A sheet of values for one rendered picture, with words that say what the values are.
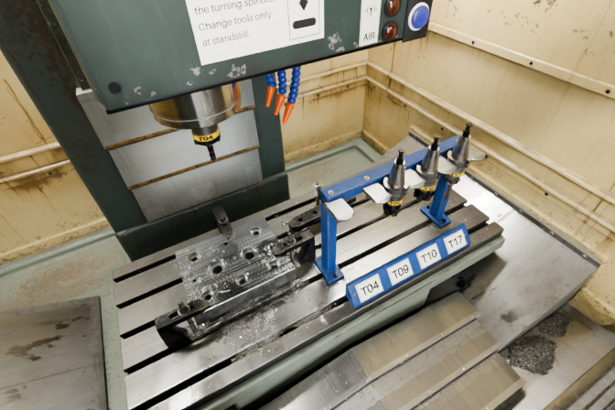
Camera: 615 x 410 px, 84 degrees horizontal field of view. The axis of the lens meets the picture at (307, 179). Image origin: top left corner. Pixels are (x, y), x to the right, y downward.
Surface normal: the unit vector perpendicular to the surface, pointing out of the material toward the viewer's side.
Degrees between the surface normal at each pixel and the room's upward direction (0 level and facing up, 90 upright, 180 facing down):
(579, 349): 17
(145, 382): 0
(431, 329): 7
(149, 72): 90
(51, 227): 90
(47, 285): 0
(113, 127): 91
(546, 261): 24
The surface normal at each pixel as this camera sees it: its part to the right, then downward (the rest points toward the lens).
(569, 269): -0.40, -0.54
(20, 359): 0.33, -0.82
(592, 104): -0.88, 0.33
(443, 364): 0.07, -0.79
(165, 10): 0.47, 0.56
